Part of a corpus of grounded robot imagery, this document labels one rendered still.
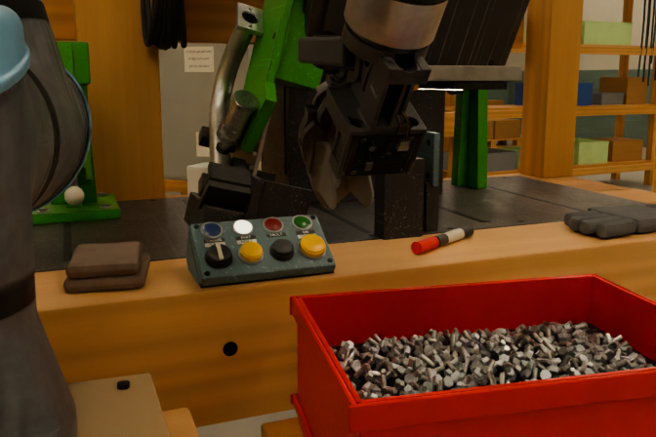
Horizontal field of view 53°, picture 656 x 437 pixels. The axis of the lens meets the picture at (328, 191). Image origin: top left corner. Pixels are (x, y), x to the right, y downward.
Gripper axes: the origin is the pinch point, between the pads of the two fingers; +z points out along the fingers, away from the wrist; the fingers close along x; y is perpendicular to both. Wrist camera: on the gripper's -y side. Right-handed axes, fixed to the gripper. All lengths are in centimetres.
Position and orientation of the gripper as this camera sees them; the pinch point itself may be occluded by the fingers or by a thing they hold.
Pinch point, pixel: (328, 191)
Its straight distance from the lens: 67.8
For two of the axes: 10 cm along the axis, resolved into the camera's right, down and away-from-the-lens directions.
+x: 9.3, -0.6, 3.6
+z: -2.1, 7.2, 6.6
